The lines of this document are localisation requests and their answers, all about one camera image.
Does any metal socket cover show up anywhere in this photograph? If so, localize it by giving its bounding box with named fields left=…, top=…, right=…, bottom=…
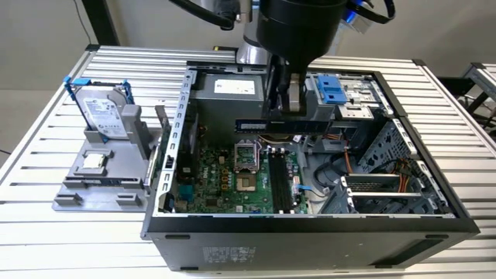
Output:
left=235, top=139, right=260, bottom=173

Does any grey power supply unit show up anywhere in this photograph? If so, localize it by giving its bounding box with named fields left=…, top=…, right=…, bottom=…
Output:
left=190, top=72, right=268, bottom=146

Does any metal slat side table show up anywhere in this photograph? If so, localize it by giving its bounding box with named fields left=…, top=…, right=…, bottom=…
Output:
left=460, top=62, right=496, bottom=128

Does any hard disk in blue carrier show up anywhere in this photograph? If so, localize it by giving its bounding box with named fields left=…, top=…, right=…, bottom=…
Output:
left=63, top=74, right=136, bottom=144

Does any black post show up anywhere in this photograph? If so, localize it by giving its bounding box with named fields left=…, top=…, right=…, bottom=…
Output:
left=79, top=0, right=122, bottom=47

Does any black RAM slot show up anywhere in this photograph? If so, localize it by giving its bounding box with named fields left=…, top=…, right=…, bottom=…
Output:
left=278, top=148, right=295, bottom=214
left=270, top=148, right=286, bottom=214

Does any green motherboard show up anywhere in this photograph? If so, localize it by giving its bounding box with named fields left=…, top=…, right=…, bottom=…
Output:
left=172, top=145, right=311, bottom=214

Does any metal disk bay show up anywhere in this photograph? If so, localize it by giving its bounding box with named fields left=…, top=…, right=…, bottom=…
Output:
left=322, top=173, right=442, bottom=215

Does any CPU socket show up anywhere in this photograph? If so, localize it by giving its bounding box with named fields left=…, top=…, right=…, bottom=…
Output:
left=235, top=173, right=259, bottom=192

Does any blue plastic drive latch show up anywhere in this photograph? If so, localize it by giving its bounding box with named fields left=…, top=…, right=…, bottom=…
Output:
left=316, top=74, right=343, bottom=105

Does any red yellow wire bundle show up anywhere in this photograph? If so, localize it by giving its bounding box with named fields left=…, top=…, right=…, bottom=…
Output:
left=395, top=158, right=414, bottom=195

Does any black camera cable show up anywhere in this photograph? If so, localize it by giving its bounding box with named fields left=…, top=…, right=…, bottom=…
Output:
left=347, top=0, right=398, bottom=26
left=168, top=0, right=236, bottom=31

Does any dark RAM stick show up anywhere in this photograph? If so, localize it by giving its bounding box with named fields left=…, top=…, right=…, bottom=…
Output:
left=235, top=118, right=335, bottom=135
left=68, top=177, right=139, bottom=186

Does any silver CPU chip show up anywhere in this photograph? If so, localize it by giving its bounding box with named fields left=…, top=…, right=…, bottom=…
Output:
left=83, top=153, right=106, bottom=169

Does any black looped cable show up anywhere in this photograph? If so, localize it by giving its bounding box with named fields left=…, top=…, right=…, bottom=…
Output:
left=312, top=161, right=344, bottom=192

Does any orange wire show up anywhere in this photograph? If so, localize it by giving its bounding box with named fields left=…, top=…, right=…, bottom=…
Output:
left=343, top=146, right=355, bottom=176

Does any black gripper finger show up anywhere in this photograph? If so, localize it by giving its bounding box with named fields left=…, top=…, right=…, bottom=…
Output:
left=282, top=72, right=311, bottom=119
left=262, top=55, right=290, bottom=119

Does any grey plastic parts rack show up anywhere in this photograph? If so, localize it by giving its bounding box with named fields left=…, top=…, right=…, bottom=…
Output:
left=51, top=104, right=163, bottom=213

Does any black open PC case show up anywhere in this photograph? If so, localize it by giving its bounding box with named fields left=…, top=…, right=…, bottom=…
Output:
left=140, top=60, right=482, bottom=273

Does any silver optical drive bay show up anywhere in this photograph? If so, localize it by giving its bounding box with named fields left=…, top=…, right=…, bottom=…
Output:
left=306, top=74, right=383, bottom=152

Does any graphics card with metal bracket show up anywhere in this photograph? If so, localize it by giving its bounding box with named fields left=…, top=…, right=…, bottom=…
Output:
left=146, top=100, right=175, bottom=194

